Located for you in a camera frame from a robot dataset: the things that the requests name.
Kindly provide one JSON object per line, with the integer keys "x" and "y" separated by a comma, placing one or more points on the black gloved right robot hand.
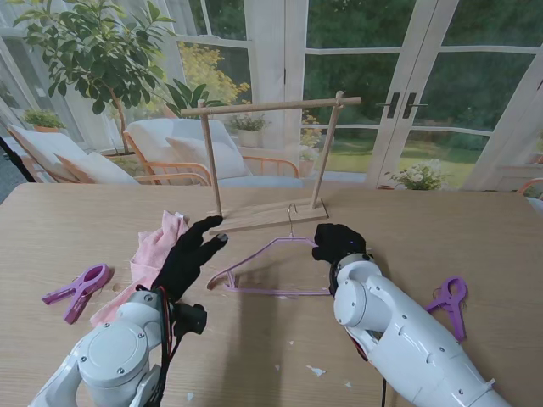
{"x": 339, "y": 241}

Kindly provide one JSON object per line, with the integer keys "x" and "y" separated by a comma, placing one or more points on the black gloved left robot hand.
{"x": 182, "y": 263}

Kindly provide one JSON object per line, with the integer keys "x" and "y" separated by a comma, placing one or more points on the pink square towel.
{"x": 157, "y": 246}

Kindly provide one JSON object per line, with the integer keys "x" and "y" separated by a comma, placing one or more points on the pink plastic clothes hanger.
{"x": 275, "y": 291}

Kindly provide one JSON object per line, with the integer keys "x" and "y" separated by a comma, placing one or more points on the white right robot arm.
{"x": 403, "y": 330}

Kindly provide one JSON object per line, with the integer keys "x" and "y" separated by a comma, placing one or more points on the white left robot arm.
{"x": 114, "y": 352}

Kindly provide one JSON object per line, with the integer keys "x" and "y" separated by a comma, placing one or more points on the purple clothes peg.
{"x": 80, "y": 288}
{"x": 453, "y": 309}

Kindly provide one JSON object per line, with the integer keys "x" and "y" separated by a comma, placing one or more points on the wooden hanging rack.
{"x": 271, "y": 106}

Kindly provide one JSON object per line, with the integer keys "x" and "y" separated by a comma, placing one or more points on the printed garden backdrop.
{"x": 360, "y": 63}

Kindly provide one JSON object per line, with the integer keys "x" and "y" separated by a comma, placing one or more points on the black tripod leg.
{"x": 15, "y": 156}

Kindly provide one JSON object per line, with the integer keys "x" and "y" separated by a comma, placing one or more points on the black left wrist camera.
{"x": 191, "y": 318}

